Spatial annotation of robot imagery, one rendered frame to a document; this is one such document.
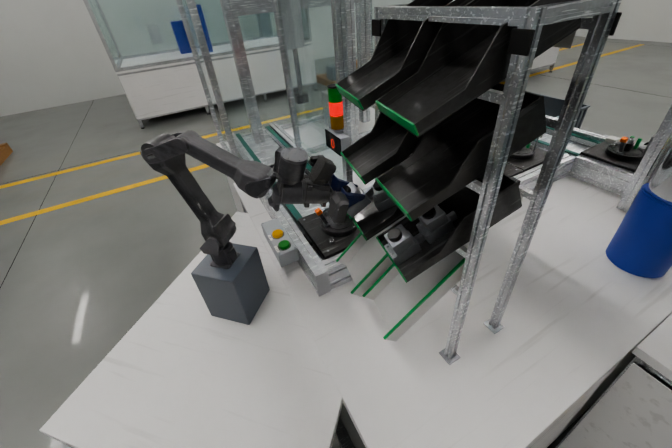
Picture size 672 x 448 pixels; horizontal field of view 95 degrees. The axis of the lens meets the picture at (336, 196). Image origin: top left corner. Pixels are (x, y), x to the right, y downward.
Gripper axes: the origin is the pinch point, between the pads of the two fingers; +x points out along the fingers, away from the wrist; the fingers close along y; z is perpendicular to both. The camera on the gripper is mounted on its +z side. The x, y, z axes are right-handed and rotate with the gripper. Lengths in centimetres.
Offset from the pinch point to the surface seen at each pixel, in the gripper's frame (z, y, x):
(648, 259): -9, -25, 93
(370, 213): -5.7, -1.4, 7.1
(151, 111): -155, 507, -125
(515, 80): 33.1, -25.3, 7.6
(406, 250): -3.0, -18.8, 7.0
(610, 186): -4, 12, 132
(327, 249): -31.5, 14.2, 5.1
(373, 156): 10.3, -1.4, 3.4
